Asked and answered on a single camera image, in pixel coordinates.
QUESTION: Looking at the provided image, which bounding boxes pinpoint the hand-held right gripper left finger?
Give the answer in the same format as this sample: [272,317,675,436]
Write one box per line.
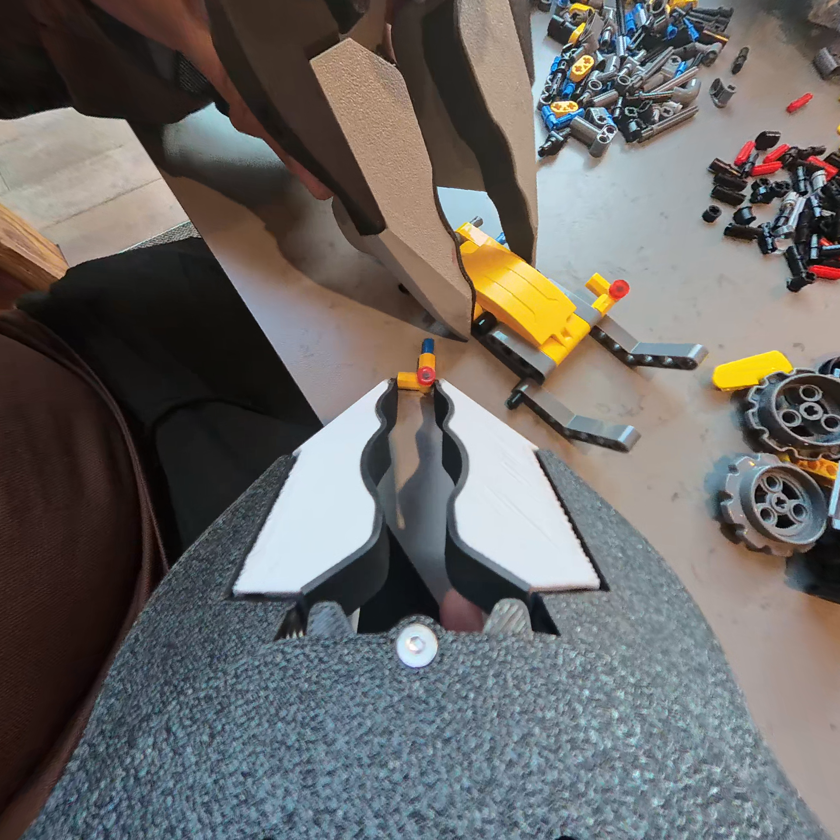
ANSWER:
[234,381,401,618]

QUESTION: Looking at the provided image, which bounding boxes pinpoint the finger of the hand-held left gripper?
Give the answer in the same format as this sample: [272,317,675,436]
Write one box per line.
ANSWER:
[418,0,539,263]
[311,37,473,340]

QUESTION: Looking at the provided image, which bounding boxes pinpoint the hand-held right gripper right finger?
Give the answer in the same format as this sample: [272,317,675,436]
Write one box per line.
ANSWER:
[423,380,602,620]

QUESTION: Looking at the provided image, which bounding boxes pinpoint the yellow and grey brick assembly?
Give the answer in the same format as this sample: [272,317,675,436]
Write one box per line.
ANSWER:
[453,221,710,454]

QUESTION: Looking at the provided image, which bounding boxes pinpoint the yellow connector with blue pin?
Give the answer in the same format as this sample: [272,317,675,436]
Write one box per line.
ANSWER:
[586,272,632,316]

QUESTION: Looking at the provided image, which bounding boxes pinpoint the grey desk with wooden edge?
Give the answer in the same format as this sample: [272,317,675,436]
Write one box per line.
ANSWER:
[132,0,840,840]

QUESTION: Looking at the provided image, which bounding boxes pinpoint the pile of blue grey connectors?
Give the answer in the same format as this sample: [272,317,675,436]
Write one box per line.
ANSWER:
[536,0,736,158]

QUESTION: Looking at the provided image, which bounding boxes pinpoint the small grey wheel hub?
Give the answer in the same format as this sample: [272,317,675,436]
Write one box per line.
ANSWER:
[713,453,834,557]

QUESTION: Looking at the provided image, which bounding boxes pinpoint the yellow curved panel piece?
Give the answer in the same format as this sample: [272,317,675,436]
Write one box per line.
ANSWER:
[712,350,796,393]

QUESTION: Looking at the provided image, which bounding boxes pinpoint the pile of black red pins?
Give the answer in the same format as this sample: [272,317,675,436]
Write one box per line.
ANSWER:
[700,129,840,292]

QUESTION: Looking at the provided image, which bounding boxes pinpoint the large grey wheel hub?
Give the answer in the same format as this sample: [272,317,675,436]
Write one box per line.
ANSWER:
[735,368,840,456]

